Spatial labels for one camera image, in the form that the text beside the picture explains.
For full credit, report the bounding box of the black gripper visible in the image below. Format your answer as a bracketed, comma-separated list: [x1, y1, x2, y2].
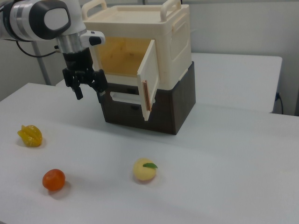
[62, 48, 109, 101]

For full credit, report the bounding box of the cream cabinet door copper handle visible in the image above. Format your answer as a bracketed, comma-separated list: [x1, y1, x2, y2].
[136, 39, 160, 122]

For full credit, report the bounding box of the cream plastic cabinet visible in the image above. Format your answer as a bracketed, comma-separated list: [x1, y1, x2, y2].
[81, 0, 193, 91]

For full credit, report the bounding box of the yellow toy starfruit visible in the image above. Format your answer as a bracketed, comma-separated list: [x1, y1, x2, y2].
[17, 124, 43, 148]

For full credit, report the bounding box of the dark brown drawer box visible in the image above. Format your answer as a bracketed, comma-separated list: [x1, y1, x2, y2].
[97, 61, 197, 136]

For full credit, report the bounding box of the orange toy tangerine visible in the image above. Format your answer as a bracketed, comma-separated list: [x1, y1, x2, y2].
[42, 168, 66, 192]

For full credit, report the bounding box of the pale yellow pumpkin toy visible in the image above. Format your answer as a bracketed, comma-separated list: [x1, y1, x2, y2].
[133, 157, 159, 182]

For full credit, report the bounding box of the white drawer handle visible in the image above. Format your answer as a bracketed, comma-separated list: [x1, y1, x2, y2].
[109, 91, 142, 104]

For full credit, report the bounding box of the grey metal post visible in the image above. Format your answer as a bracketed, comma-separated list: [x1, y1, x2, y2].
[31, 41, 52, 86]

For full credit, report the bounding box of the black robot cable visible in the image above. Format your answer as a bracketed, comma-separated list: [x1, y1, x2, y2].
[14, 40, 59, 58]

